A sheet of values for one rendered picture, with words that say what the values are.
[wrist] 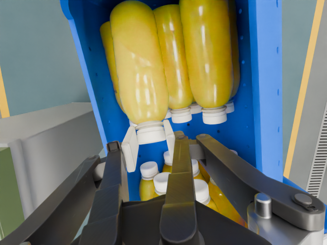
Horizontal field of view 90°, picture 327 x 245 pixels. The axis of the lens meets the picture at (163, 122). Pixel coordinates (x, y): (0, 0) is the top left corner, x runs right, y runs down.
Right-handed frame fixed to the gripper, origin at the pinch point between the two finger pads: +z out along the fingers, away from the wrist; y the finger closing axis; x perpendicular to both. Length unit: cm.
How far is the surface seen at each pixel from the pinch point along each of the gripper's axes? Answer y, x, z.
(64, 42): -56, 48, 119
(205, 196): 6.2, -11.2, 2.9
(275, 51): 14.0, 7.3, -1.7
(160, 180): -0.3, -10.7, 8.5
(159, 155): 0.1, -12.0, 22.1
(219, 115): 11.0, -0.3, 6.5
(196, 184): 5.5, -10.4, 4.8
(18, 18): -82, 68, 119
